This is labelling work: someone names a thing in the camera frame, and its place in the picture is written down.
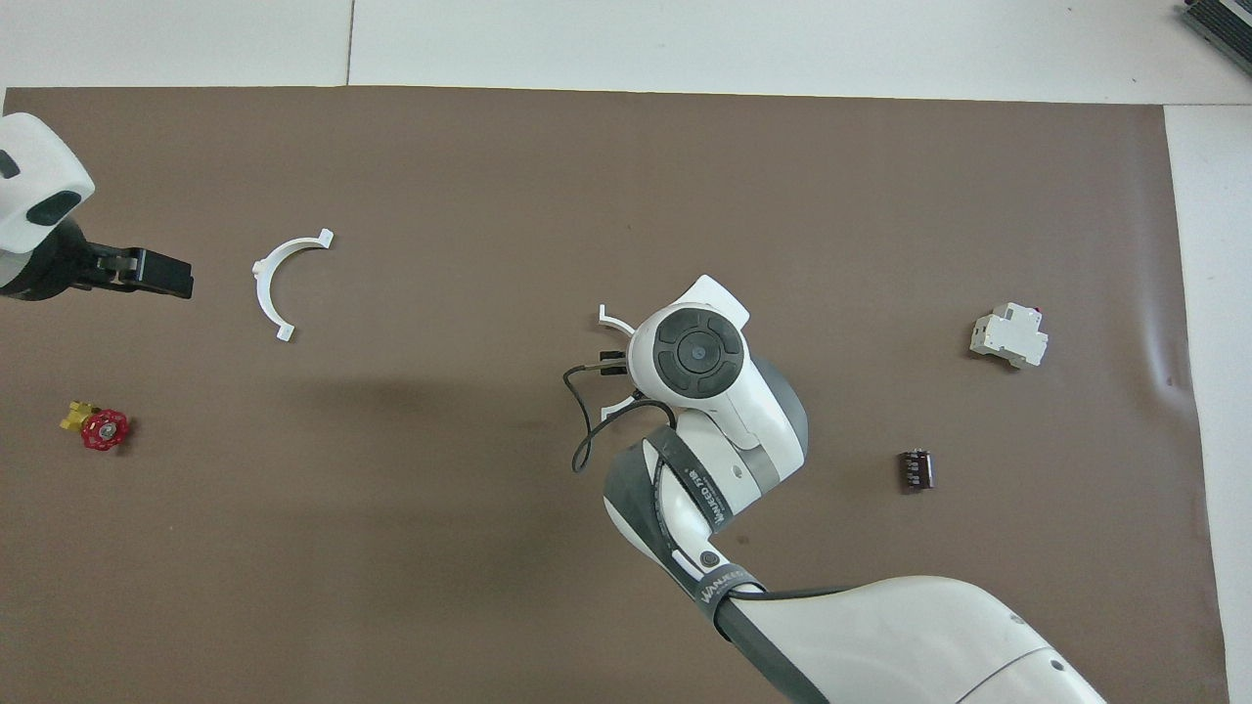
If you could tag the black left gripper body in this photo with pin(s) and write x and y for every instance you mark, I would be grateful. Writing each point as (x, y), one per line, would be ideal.
(44, 269)

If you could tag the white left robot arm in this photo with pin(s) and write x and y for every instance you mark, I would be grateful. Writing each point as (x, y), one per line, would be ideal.
(29, 176)

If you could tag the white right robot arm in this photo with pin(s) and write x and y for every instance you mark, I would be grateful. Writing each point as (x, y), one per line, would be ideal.
(880, 636)

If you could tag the brown paper table mat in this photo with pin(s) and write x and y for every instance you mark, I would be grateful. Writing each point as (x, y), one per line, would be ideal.
(391, 548)

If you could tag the black cylindrical capacitor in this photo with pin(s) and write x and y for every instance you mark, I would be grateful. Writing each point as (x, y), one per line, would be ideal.
(916, 470)

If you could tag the white circuit breaker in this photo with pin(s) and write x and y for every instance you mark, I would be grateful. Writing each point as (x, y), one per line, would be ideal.
(1007, 337)

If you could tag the grey ribbed metal device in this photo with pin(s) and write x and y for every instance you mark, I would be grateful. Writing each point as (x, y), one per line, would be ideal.
(1223, 22)

